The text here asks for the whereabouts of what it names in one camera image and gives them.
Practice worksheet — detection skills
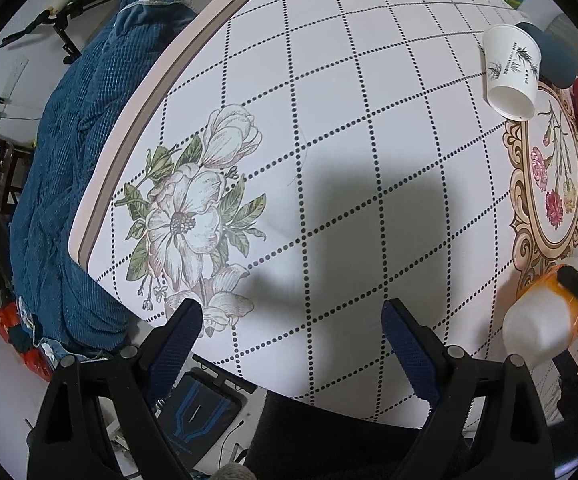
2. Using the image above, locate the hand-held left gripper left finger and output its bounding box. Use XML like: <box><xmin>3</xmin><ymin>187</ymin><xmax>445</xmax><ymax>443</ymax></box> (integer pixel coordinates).
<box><xmin>26</xmin><ymin>299</ymin><xmax>205</xmax><ymax>480</ymax></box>

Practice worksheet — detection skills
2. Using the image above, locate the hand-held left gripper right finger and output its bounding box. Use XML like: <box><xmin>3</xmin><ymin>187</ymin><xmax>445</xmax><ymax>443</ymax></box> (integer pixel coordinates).
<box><xmin>381</xmin><ymin>299</ymin><xmax>555</xmax><ymax>480</ymax></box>

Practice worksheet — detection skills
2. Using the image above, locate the orange and white cup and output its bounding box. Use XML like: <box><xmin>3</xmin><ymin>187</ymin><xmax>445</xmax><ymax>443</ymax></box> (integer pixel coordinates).
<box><xmin>502</xmin><ymin>263</ymin><xmax>578</xmax><ymax>367</ymax></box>

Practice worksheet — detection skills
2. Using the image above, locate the white paper cup bamboo print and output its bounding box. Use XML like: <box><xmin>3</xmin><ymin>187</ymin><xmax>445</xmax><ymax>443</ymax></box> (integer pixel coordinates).
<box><xmin>482</xmin><ymin>24</ymin><xmax>541</xmax><ymax>122</ymax></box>

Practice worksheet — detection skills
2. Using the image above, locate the dark blue cup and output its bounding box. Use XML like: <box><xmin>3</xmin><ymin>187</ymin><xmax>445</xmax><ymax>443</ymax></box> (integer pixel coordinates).
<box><xmin>515</xmin><ymin>21</ymin><xmax>578</xmax><ymax>89</ymax></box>

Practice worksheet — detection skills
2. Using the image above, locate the black and blue floor device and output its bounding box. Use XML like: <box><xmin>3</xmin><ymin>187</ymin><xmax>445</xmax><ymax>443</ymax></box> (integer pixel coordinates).
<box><xmin>158</xmin><ymin>367</ymin><xmax>248</xmax><ymax>447</ymax></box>

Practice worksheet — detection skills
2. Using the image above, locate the black office chair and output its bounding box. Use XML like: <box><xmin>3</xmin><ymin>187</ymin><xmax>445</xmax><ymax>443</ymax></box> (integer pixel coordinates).
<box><xmin>248</xmin><ymin>389</ymin><xmax>476</xmax><ymax>480</ymax></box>

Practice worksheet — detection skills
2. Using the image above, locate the red plastic bag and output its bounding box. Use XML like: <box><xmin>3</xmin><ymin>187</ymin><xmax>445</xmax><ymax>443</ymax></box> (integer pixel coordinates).
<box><xmin>0</xmin><ymin>301</ymin><xmax>56</xmax><ymax>382</ymax></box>

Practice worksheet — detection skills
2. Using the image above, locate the blue quilted blanket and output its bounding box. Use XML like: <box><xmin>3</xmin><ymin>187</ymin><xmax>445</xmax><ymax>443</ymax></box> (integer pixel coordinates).
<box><xmin>10</xmin><ymin>0</ymin><xmax>197</xmax><ymax>361</ymax></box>

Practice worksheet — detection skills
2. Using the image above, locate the black exercise machine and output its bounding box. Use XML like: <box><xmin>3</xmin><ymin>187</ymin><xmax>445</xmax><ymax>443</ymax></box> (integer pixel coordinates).
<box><xmin>0</xmin><ymin>0</ymin><xmax>190</xmax><ymax>65</ymax></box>

